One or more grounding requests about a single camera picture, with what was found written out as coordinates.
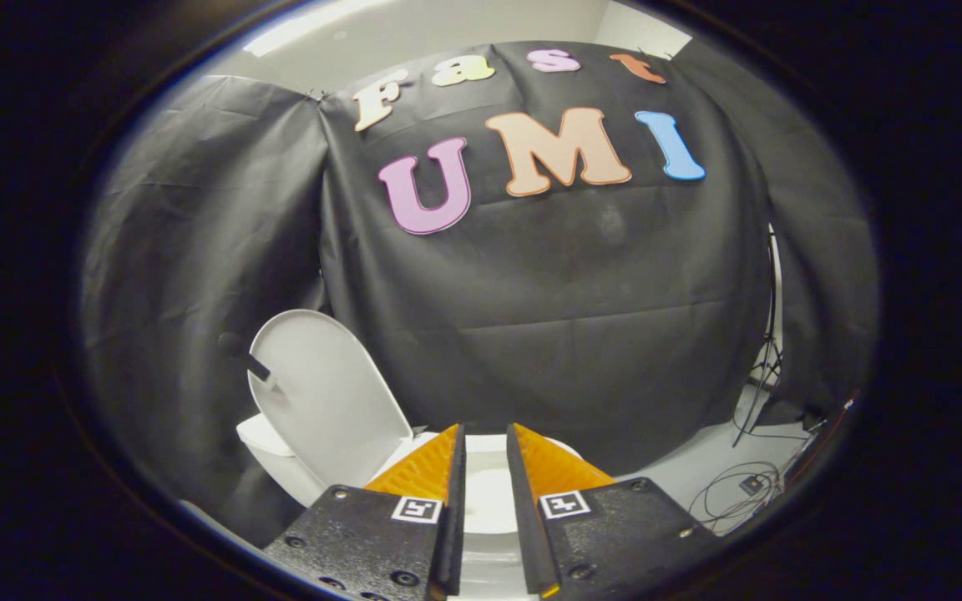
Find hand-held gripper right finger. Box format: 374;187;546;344
505;422;722;601

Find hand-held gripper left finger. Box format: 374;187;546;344
261;423;468;601

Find white toilet lid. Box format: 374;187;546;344
218;309;415;491

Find white toilet bowl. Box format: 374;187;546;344
381;430;584;601

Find black backdrop cloth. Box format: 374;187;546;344
80;38;879;548

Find black tripod stand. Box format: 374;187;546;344
732;224;784;448

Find tangled floor cables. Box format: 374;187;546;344
688;417;818;536

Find red cable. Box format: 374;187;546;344
782;388;863;487

